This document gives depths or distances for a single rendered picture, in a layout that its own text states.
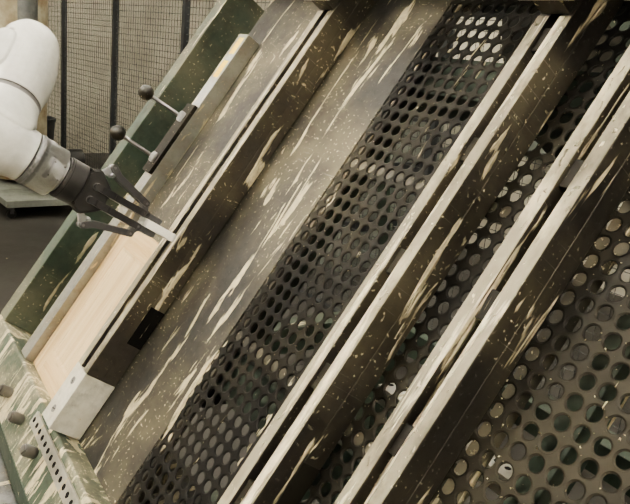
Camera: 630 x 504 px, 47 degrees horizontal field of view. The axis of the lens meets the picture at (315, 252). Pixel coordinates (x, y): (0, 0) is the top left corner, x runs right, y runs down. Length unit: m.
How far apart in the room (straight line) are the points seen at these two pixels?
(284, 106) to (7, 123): 0.54
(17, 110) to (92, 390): 0.57
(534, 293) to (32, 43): 0.90
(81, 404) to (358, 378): 0.70
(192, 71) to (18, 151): 0.91
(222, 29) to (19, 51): 0.88
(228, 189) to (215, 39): 0.71
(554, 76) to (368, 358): 0.46
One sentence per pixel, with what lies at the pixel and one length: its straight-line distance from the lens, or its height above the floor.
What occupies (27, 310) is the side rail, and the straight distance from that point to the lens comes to 2.07.
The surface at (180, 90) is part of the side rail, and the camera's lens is 2.04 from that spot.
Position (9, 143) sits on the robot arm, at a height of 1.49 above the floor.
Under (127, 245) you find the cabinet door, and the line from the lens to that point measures 1.74.
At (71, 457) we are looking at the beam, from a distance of 1.46.
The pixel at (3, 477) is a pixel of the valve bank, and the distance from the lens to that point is 1.72.
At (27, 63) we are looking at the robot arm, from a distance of 1.30.
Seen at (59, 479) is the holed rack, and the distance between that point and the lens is 1.43.
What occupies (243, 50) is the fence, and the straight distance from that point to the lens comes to 1.84.
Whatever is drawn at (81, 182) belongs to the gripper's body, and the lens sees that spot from 1.27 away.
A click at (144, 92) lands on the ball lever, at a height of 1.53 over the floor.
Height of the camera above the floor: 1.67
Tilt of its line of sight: 16 degrees down
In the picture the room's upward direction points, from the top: 6 degrees clockwise
